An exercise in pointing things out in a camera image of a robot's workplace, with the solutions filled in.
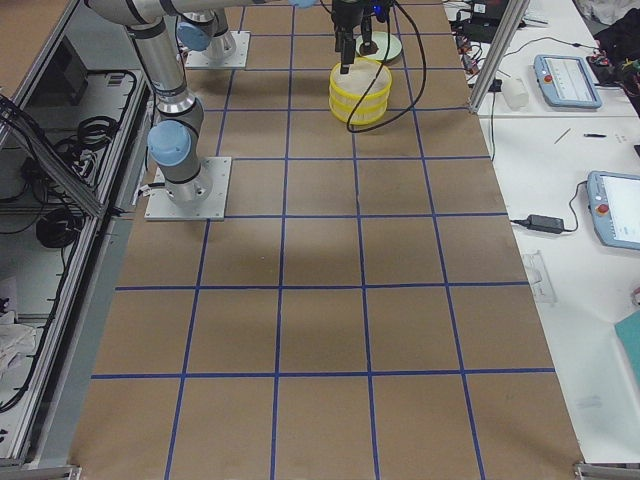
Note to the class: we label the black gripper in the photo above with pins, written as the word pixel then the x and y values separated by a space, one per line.
pixel 348 14

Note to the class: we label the dark red bun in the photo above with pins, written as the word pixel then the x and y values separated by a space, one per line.
pixel 368 48

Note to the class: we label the yellow steamer top layer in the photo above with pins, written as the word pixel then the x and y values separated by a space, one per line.
pixel 366 78

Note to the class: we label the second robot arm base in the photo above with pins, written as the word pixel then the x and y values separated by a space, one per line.
pixel 196 29

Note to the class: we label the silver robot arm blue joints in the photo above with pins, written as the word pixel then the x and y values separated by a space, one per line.
pixel 152 29

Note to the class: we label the light green round plate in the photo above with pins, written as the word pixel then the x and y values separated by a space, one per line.
pixel 390 47

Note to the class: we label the white plastic bottle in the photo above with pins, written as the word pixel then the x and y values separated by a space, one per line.
pixel 515 93

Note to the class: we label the upper blue teach pendant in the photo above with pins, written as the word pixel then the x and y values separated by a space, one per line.
pixel 565 82

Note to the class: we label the blue teach pendant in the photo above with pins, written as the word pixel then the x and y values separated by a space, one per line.
pixel 613 200
pixel 565 82

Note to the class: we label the black power adapter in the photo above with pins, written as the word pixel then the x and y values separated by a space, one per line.
pixel 542 223

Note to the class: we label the lower blue teach pendant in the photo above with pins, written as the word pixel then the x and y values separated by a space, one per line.
pixel 613 200

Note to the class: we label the clear plastic holder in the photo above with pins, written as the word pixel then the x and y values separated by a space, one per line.
pixel 538 278

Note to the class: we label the teal folder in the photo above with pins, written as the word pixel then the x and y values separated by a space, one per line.
pixel 628 332

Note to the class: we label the white crumpled cloth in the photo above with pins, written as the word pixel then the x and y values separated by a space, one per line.
pixel 17 340

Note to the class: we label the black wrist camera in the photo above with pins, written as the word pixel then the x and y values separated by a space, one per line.
pixel 381 10

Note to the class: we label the aluminium frame post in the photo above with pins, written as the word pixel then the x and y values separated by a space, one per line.
pixel 509 23

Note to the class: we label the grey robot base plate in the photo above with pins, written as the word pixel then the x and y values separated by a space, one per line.
pixel 202 198

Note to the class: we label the aluminium side rail frame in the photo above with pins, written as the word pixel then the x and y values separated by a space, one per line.
pixel 73 147

